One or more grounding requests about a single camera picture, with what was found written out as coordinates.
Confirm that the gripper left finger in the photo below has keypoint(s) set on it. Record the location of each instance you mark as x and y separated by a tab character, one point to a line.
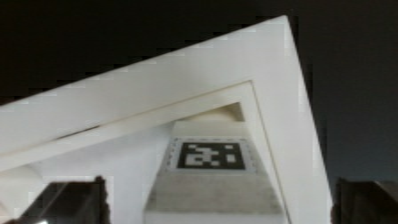
70	204

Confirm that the white table leg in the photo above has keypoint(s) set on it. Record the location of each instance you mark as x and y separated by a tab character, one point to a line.
212	187

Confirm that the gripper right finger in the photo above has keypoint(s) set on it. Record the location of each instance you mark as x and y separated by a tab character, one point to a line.
367	202

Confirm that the white right fence rail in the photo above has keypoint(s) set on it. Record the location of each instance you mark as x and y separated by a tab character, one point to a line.
248	57

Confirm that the white square table top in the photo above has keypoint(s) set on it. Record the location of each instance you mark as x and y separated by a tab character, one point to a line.
118	151

